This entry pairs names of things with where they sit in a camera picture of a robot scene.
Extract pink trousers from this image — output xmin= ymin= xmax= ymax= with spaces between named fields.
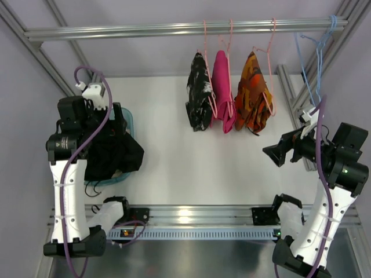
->
xmin=211 ymin=50 xmax=237 ymax=134

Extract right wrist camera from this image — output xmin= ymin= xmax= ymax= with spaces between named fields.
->
xmin=300 ymin=107 xmax=319 ymax=139

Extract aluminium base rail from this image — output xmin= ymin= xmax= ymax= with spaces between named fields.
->
xmin=48 ymin=204 xmax=362 ymax=229

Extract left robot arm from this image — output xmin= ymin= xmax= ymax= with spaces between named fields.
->
xmin=43 ymin=96 xmax=129 ymax=258

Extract black white patterned trousers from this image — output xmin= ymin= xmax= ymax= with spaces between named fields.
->
xmin=185 ymin=52 xmax=213 ymax=132

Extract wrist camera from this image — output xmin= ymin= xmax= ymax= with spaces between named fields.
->
xmin=300 ymin=107 xmax=319 ymax=139
xmin=82 ymin=83 xmax=106 ymax=111

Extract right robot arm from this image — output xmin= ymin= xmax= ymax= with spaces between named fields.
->
xmin=263 ymin=123 xmax=369 ymax=277

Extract light blue hanger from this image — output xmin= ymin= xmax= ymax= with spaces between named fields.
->
xmin=294 ymin=14 xmax=338 ymax=107

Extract grey slotted cable duct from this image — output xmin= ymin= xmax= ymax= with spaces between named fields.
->
xmin=107 ymin=227 xmax=281 ymax=240

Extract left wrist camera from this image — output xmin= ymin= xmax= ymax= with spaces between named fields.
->
xmin=82 ymin=83 xmax=106 ymax=111

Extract pink hanger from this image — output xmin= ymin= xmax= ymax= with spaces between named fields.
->
xmin=218 ymin=19 xmax=234 ymax=117
xmin=252 ymin=17 xmax=277 ymax=117
xmin=203 ymin=20 xmax=218 ymax=118

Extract aluminium hanging rail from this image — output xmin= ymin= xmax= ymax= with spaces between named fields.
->
xmin=23 ymin=17 xmax=348 ymax=40

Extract orange patterned trousers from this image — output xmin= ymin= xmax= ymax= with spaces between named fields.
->
xmin=235 ymin=52 xmax=273 ymax=135

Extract teal plastic basket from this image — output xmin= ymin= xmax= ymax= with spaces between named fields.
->
xmin=85 ymin=103 xmax=144 ymax=186

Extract black clothes in basket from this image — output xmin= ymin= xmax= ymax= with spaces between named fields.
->
xmin=85 ymin=119 xmax=144 ymax=185

